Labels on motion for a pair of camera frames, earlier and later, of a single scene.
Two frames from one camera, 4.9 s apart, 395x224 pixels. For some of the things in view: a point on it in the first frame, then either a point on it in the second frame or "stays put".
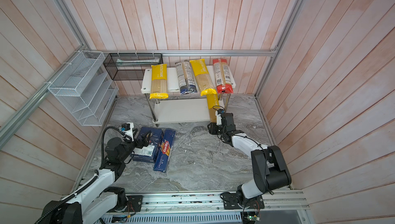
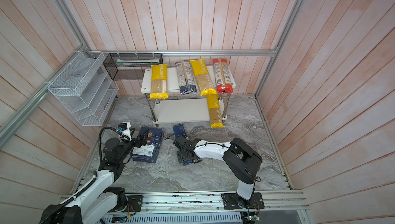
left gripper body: (140, 145) stays put
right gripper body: (217, 130) → (183, 156)
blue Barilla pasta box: (148, 152) stays put
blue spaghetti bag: (163, 156) → (179, 130)
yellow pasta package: (202, 77) stays put
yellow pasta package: (159, 82) stays put
